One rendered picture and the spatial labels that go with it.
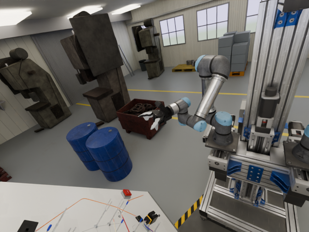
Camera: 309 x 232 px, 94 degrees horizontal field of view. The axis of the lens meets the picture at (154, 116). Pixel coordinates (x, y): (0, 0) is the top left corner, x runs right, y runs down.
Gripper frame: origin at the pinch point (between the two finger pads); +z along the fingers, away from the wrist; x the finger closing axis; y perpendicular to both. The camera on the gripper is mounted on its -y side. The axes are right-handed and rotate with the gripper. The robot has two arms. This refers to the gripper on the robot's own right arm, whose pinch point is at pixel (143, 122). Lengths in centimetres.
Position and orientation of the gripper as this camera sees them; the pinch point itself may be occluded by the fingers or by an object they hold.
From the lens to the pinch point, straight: 85.7
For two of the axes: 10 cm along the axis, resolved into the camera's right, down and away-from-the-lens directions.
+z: -8.2, 4.3, -3.6
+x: -5.5, -4.6, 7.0
